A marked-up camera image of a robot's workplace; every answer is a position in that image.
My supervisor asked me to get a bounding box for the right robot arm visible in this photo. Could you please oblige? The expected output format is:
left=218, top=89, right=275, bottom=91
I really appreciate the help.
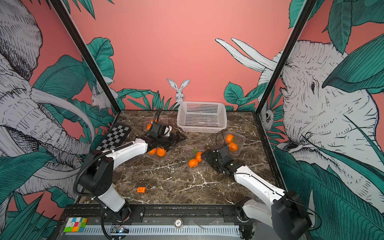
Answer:
left=201, top=146, right=312, bottom=240

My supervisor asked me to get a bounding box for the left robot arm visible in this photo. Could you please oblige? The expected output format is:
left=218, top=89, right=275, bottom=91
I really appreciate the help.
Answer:
left=73, top=122, right=187, bottom=222

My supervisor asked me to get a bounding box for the left orange centre container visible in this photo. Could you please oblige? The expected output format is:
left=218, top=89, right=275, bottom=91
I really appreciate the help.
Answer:
left=148, top=148, right=157, bottom=155

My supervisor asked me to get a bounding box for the right orange centre container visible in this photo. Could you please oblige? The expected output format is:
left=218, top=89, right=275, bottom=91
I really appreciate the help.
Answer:
left=156, top=148, right=167, bottom=158

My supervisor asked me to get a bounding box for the upper orange with leaf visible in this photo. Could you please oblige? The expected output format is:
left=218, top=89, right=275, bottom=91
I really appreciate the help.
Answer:
left=196, top=152, right=203, bottom=162

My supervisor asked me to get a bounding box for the orange in right container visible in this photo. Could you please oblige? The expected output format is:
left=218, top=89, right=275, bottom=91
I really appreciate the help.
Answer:
left=226, top=134, right=235, bottom=144

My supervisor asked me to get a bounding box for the black white checkerboard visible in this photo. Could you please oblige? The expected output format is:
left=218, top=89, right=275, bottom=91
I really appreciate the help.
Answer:
left=96, top=123, right=132, bottom=152

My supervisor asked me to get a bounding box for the white plastic basket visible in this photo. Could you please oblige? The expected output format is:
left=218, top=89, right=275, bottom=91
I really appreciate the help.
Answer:
left=177, top=101, right=227, bottom=133

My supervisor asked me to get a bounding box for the small orange block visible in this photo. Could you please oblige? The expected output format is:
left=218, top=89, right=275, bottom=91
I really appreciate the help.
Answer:
left=137, top=187, right=146, bottom=194

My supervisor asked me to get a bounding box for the small circuit board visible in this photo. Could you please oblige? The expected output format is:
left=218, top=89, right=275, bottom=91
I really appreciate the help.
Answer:
left=111, top=226, right=130, bottom=235

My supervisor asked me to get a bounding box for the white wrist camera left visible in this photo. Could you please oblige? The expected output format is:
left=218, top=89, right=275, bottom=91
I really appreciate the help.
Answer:
left=162, top=126, right=173, bottom=137

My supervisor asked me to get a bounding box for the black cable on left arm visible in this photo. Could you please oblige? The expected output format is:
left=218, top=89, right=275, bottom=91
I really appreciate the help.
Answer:
left=73, top=140, right=136, bottom=196

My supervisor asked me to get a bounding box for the colourful cube on rail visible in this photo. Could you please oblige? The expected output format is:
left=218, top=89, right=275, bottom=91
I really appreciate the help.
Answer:
left=63, top=217, right=88, bottom=233

